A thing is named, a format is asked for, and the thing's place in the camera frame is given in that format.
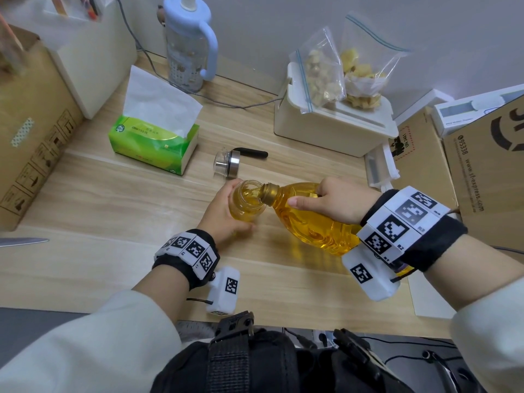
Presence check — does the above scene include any person's left hand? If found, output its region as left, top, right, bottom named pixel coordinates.
left=197, top=178, right=257, bottom=247

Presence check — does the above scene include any person's right hand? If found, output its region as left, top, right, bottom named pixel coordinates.
left=287, top=177, right=382, bottom=225

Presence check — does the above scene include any small glass oil jar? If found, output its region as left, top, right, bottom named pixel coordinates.
left=228, top=179, right=267, bottom=224

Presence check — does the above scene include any yellow cooking oil bottle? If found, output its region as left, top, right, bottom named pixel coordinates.
left=259, top=182, right=415, bottom=278

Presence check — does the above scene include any person's left forearm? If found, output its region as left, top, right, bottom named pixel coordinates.
left=0, top=263, right=192, bottom=393

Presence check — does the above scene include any person's right forearm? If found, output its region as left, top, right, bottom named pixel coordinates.
left=422, top=234, right=524, bottom=393

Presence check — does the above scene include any left wristband with markers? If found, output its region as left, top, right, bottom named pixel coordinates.
left=152, top=229, right=221, bottom=291

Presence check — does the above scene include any wristband with markers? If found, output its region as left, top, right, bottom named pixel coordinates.
left=356, top=186, right=468, bottom=273
left=152, top=229, right=221, bottom=291

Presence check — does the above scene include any white lidded plastic box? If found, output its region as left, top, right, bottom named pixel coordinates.
left=273, top=62, right=400, bottom=158

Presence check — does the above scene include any white plastic clip holder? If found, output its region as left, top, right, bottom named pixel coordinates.
left=364, top=142, right=400, bottom=193

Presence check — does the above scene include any green tissue pack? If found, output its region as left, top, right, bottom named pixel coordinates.
left=108, top=65, right=204, bottom=176

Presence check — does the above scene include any right wristband with markers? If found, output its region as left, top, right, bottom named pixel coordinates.
left=356, top=186, right=468, bottom=273

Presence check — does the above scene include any zip bag of pale snacks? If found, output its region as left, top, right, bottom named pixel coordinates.
left=289, top=26, right=348, bottom=115

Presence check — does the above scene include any small brown cardboard box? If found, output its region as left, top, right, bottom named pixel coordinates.
left=388, top=107, right=459, bottom=211

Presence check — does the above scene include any zip bag of yellow snacks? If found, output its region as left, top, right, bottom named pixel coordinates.
left=339, top=13, right=411, bottom=111

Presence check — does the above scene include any blue lidded water bottle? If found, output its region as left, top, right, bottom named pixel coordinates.
left=159, top=0, right=219, bottom=94

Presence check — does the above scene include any white paper sheet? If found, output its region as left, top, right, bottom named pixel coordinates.
left=407, top=266, right=457, bottom=320

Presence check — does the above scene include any black chest harness pack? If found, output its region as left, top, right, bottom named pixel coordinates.
left=150, top=311, right=488, bottom=393

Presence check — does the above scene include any white desk organizer box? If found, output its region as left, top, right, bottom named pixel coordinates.
left=41, top=0, right=138, bottom=120

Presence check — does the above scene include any large printed cardboard box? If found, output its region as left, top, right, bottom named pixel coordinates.
left=443, top=94, right=524, bottom=264

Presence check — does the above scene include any white product box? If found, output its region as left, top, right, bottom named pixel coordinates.
left=432, top=84, right=524, bottom=138

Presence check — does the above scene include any brown cardboard box with symbols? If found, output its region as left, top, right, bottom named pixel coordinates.
left=0, top=24, right=85, bottom=232

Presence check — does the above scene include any steel knife blade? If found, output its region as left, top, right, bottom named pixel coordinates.
left=0, top=237, right=50, bottom=248

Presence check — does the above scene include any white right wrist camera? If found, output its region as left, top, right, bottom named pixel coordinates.
left=341, top=245, right=416, bottom=302

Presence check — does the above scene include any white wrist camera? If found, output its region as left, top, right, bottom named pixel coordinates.
left=341, top=245, right=416, bottom=302
left=187, top=266, right=241, bottom=316

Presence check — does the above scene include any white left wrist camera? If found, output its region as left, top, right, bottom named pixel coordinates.
left=187, top=266, right=241, bottom=316

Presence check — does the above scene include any grey cable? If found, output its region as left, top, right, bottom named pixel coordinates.
left=110, top=0, right=285, bottom=109

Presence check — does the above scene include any black cable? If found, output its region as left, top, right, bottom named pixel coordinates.
left=368, top=335, right=458, bottom=365

